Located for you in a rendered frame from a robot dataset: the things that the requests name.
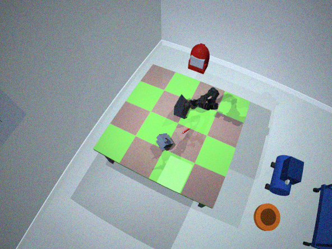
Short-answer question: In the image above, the blue-grey flat panel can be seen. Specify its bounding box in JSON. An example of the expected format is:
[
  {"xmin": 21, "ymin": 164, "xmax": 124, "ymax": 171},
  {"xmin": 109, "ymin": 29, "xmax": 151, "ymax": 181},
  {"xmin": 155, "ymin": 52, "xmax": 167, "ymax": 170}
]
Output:
[{"xmin": 156, "ymin": 133, "xmax": 174, "ymax": 151}]

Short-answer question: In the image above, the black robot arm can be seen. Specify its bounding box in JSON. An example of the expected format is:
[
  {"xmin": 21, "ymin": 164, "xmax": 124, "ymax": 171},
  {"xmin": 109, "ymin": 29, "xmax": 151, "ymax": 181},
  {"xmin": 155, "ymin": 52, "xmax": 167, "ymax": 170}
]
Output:
[{"xmin": 184, "ymin": 87, "xmax": 219, "ymax": 110}]

